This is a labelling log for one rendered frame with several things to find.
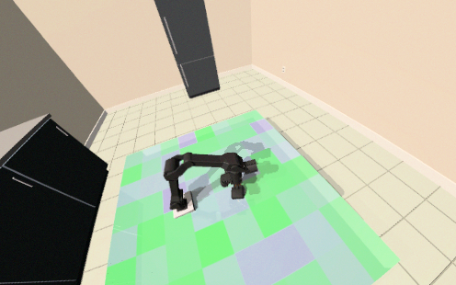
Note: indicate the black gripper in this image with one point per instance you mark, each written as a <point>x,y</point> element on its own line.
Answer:
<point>237,191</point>

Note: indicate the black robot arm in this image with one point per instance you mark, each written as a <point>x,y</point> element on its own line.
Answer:
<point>232,164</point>

